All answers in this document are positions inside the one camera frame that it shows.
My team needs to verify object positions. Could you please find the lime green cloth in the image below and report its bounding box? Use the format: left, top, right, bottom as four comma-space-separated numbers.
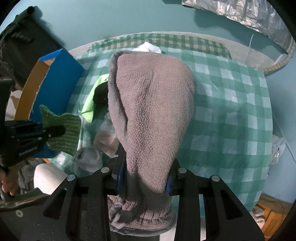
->
81, 74, 110, 123

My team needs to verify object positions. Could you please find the green knitted cloth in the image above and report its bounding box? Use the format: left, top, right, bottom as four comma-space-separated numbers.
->
40, 105, 81, 156

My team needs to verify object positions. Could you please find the green checkered tablecloth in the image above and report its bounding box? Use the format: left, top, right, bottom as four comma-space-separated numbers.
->
66, 32, 273, 209

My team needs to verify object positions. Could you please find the blue cardboard box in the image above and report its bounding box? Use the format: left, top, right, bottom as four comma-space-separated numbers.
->
15, 49, 84, 158

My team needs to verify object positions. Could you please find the beige rope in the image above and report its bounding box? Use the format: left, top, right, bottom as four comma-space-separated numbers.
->
263, 40, 296, 75

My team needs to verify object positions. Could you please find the brown grey terry towel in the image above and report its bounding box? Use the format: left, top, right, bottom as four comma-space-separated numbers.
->
108, 51, 195, 237

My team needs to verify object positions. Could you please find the person's left hand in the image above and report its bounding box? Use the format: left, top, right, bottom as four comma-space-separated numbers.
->
1, 165, 20, 196

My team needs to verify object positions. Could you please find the black cabinet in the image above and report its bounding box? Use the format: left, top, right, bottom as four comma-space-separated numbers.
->
1, 6, 63, 88

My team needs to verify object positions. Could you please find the silver foil sheet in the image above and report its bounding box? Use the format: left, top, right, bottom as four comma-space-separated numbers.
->
182, 0, 294, 52

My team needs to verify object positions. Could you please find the white cloth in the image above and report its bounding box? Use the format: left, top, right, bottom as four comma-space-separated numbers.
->
133, 42, 162, 54

